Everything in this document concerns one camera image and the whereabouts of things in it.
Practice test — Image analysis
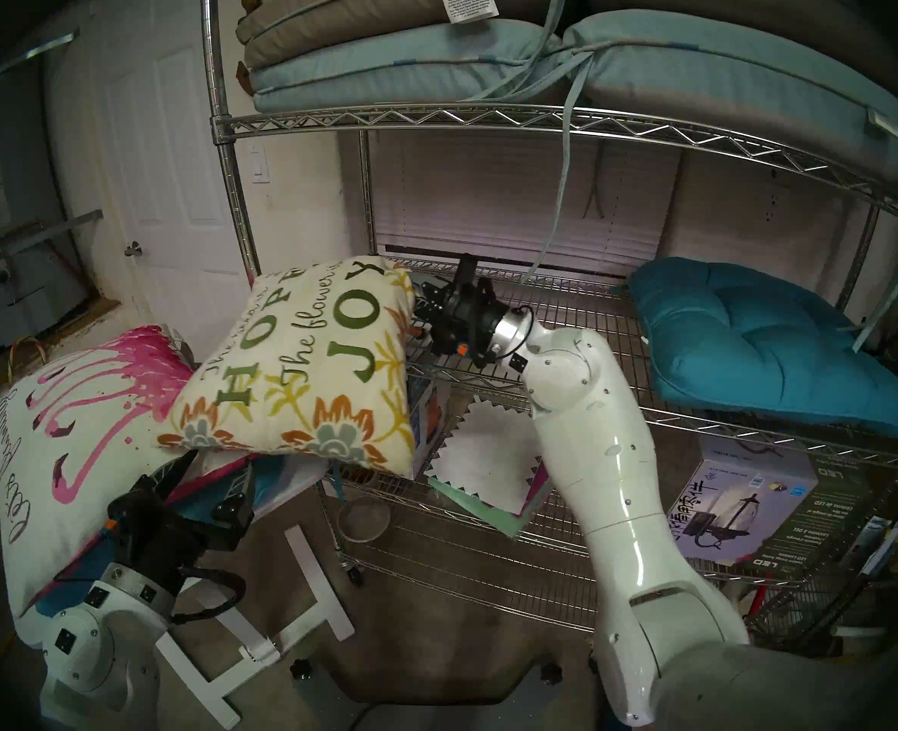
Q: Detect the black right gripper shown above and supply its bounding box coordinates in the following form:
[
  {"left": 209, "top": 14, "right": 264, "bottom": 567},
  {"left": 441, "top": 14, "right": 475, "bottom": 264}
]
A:
[{"left": 411, "top": 275, "right": 506, "bottom": 369}]

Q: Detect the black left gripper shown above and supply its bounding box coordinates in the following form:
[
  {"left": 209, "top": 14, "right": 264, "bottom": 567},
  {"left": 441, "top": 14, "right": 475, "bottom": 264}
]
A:
[{"left": 106, "top": 449, "right": 258, "bottom": 595}]

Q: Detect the floral JOY throw pillow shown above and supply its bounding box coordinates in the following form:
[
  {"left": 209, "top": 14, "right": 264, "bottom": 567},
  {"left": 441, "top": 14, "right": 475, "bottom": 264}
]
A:
[{"left": 158, "top": 255, "right": 418, "bottom": 477}]

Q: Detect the pink flamingo throw pillow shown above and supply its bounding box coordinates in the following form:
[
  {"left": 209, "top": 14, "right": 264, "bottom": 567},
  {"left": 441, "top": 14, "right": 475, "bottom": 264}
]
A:
[{"left": 0, "top": 324, "right": 214, "bottom": 620}]

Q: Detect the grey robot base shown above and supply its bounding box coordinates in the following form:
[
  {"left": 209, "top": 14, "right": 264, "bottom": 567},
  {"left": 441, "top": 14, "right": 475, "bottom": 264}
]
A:
[{"left": 297, "top": 653, "right": 602, "bottom": 731}]

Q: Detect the light blue cushion tie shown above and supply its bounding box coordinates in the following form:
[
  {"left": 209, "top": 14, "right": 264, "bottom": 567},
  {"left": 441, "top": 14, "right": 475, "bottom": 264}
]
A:
[
  {"left": 852, "top": 204, "right": 898, "bottom": 353},
  {"left": 529, "top": 52, "right": 594, "bottom": 277}
]

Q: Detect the light blue bench cushion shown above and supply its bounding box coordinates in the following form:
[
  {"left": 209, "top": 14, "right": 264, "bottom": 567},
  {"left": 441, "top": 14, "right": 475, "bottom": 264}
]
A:
[{"left": 249, "top": 19, "right": 571, "bottom": 113}]

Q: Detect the teal tufted seat cushion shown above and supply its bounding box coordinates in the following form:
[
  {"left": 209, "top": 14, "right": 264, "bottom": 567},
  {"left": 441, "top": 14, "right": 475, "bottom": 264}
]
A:
[{"left": 628, "top": 257, "right": 898, "bottom": 439}]

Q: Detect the blue and taupe bench cushion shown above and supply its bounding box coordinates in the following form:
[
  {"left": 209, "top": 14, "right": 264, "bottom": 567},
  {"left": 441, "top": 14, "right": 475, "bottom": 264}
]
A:
[{"left": 563, "top": 10, "right": 898, "bottom": 197}]

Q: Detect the utility pump cardboard box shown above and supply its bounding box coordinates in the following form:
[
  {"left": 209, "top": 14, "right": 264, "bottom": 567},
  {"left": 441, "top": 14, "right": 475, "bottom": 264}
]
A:
[{"left": 407, "top": 372, "right": 450, "bottom": 479}]

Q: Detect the white folding table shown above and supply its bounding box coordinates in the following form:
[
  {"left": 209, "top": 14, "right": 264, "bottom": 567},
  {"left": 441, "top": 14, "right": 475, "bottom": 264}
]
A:
[{"left": 15, "top": 455, "right": 358, "bottom": 730}]

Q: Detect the clear glass bowl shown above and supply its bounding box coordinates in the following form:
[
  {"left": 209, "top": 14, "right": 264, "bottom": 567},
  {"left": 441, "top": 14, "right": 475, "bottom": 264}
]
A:
[{"left": 337, "top": 497, "right": 392, "bottom": 544}]

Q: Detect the magenta paper folder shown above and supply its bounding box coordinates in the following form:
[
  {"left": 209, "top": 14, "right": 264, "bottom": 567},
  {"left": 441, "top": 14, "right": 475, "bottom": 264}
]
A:
[{"left": 521, "top": 459, "right": 552, "bottom": 517}]

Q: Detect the grey water heater tank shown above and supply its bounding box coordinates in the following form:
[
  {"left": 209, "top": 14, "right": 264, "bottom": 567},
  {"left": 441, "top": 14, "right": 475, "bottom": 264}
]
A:
[{"left": 0, "top": 227, "right": 92, "bottom": 350}]

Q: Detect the white panel door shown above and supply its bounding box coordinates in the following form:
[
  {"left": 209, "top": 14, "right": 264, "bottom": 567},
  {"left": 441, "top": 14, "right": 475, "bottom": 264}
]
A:
[{"left": 45, "top": 0, "right": 267, "bottom": 357}]

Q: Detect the grey metal bar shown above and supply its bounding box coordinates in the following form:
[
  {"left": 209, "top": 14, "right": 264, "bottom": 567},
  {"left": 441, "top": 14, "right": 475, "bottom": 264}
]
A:
[{"left": 0, "top": 210, "right": 105, "bottom": 262}]

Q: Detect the LED lamp product box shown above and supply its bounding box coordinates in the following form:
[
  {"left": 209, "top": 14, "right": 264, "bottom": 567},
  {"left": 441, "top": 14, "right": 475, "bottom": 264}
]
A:
[{"left": 666, "top": 436, "right": 872, "bottom": 567}]

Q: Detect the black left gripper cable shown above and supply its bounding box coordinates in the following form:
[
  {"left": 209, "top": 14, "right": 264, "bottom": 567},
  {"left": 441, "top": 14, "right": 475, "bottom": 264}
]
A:
[{"left": 167, "top": 566, "right": 248, "bottom": 627}]

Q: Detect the chrome wire shelf rack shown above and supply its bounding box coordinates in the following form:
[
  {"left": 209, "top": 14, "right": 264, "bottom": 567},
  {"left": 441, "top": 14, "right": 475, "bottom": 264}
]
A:
[{"left": 201, "top": 0, "right": 898, "bottom": 654}]

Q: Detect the metal heater strap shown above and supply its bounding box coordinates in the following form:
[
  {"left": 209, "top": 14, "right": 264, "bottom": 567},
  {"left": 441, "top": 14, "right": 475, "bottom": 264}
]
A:
[{"left": 0, "top": 29, "right": 80, "bottom": 75}]

